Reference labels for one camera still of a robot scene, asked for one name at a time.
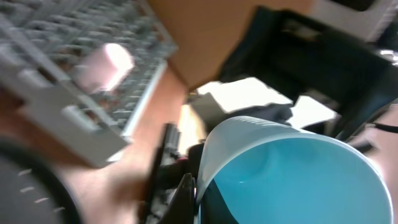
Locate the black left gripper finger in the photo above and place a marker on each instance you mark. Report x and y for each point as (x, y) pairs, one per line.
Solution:
(182, 206)

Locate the light blue plastic cup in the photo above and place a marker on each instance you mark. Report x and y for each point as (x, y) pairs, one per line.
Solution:
(258, 171)

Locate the pink plastic cup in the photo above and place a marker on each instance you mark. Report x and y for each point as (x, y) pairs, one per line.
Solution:
(105, 68)

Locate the grey dishwasher rack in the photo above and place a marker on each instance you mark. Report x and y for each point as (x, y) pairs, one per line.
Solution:
(43, 45)

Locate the round black tray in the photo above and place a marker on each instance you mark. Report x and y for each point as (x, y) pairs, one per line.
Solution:
(31, 192)

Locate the black aluminium rail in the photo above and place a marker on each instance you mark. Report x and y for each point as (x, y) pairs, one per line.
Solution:
(168, 168)

